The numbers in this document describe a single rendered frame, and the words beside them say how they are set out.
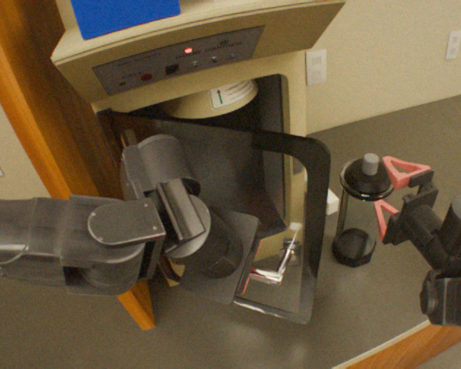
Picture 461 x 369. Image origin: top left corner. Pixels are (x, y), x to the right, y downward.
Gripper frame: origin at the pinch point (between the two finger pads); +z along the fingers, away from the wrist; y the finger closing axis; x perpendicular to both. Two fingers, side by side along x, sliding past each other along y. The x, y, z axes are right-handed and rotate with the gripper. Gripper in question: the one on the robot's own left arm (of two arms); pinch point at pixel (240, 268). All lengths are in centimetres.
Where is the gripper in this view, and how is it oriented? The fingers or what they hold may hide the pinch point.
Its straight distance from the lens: 46.9
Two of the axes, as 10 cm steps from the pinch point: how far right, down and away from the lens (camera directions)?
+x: 9.0, 1.9, -3.9
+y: -3.2, 8.9, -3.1
